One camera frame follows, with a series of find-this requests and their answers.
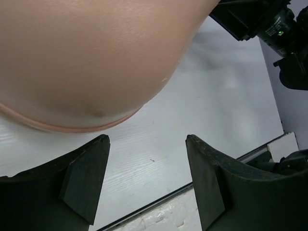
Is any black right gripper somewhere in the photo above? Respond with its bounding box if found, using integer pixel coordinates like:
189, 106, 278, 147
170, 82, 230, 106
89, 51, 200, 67
210, 0, 288, 41

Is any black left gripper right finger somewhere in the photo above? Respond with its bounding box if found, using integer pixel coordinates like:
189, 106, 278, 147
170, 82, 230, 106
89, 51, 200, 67
186, 135, 308, 231

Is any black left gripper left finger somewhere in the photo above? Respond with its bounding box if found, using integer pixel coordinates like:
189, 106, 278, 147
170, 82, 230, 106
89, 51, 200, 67
0, 135, 110, 231

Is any pink hard-shell suitcase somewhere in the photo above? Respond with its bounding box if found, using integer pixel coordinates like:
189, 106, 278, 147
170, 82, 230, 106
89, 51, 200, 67
0, 0, 218, 133

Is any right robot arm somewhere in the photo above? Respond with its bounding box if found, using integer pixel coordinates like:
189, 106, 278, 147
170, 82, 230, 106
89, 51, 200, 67
209, 0, 308, 90

